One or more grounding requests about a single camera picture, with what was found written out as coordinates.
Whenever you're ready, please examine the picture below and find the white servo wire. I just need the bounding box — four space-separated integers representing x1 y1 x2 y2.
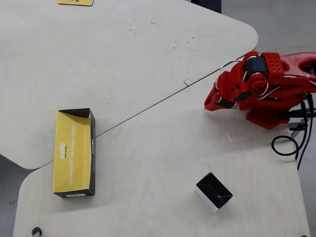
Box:
255 73 311 100
213 58 247 92

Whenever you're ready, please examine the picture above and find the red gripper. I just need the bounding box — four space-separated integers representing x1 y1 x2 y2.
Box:
204 85 253 112

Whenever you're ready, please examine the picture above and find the black table clamp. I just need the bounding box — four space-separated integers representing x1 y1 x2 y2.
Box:
288 118 309 139

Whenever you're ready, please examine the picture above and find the black and yellow open box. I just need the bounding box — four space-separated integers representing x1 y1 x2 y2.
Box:
52 107 96 199

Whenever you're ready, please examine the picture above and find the black power cable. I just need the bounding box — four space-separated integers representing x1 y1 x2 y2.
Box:
297 93 315 171
271 135 308 157

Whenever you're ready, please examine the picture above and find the small black and white box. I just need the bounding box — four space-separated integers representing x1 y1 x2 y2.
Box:
195 172 234 213

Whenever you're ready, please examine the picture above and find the yellow card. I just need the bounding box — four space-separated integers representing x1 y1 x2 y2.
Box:
58 0 95 7

